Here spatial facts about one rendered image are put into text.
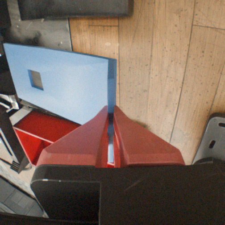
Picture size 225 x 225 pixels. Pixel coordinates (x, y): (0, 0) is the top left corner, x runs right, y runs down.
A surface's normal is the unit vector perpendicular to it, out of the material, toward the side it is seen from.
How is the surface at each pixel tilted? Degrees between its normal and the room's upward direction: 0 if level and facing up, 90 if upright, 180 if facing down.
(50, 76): 6
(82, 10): 0
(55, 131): 90
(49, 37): 0
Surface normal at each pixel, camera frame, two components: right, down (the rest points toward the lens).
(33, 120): -0.04, -0.81
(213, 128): -0.40, 0.55
